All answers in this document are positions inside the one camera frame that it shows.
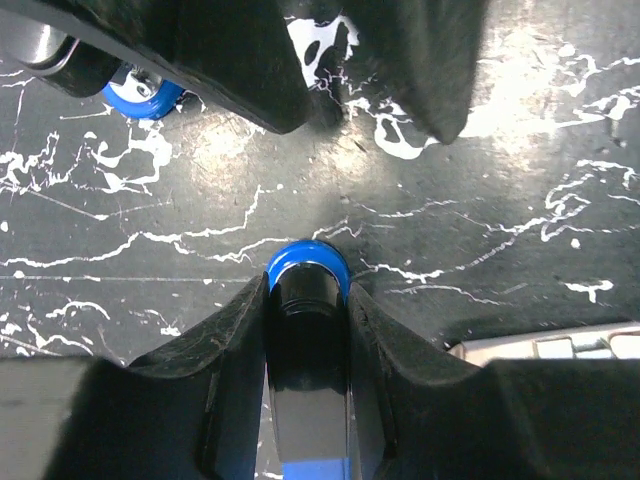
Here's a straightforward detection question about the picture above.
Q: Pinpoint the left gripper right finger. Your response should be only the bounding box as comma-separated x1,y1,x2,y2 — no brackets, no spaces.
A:
348,285,639,479

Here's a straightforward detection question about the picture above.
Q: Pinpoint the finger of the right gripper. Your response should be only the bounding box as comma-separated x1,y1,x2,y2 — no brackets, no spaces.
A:
344,0,489,144
1,0,311,134

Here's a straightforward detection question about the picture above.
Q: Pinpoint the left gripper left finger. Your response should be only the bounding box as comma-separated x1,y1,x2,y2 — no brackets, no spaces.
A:
0,273,270,480

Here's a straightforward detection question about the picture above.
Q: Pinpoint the staple tray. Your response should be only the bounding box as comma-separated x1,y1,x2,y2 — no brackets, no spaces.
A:
448,322,639,367

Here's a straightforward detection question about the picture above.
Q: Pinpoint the staples strip in box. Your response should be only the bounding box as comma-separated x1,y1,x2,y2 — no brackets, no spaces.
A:
534,333,639,360

